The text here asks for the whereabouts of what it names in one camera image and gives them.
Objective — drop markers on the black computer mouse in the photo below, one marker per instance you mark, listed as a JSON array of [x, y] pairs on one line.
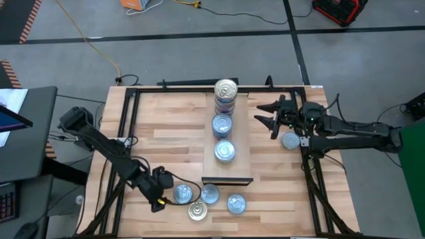
[[24, 231]]

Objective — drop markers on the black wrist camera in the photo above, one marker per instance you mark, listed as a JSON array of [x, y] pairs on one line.
[[312, 109], [164, 177]]

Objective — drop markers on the orange box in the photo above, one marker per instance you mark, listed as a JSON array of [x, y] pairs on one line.
[[133, 3]]

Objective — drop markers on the silver corner bracket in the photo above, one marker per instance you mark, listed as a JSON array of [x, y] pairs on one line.
[[126, 142], [305, 141]]

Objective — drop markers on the silver can green red label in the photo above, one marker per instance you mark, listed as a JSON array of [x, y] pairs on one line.
[[290, 140]]

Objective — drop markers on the red toolbox on floor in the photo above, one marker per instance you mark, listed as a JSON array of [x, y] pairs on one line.
[[338, 10]]

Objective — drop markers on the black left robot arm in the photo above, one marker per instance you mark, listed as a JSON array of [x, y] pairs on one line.
[[109, 152]]

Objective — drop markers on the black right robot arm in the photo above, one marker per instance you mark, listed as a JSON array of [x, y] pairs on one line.
[[352, 127]]

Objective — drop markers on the grey desk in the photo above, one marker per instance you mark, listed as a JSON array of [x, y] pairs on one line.
[[33, 206], [33, 139]]

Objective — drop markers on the black keyboard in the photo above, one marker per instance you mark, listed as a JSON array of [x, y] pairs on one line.
[[6, 202]]

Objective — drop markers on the black clamp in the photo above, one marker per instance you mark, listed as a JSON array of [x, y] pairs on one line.
[[269, 81]]

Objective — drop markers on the dark monitor blue screen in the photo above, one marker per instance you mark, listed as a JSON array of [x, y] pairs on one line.
[[10, 121]]

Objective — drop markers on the white paper sheet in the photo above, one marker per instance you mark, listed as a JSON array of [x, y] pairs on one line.
[[13, 98]]

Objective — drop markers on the small round grey object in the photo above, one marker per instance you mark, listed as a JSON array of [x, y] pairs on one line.
[[79, 199]]

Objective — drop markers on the black box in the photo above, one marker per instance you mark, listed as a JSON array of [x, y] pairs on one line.
[[417, 106]]

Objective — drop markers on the green panel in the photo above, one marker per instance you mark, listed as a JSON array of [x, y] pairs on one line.
[[411, 172]]

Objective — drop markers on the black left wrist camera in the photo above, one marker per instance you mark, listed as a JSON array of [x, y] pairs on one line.
[[164, 177]]

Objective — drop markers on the black mat orange striped edge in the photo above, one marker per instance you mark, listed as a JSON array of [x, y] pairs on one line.
[[13, 20], [5, 78]]

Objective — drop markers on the long black bar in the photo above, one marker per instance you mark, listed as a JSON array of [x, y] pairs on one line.
[[186, 81]]

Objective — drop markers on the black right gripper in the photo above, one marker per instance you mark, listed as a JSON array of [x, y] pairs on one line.
[[287, 114]]

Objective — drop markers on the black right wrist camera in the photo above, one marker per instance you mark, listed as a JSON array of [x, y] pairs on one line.
[[312, 109]]

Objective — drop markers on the silver can olive green label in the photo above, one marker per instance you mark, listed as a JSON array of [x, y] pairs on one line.
[[236, 203]]

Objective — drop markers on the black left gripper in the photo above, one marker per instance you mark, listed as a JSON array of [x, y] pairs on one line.
[[151, 191]]

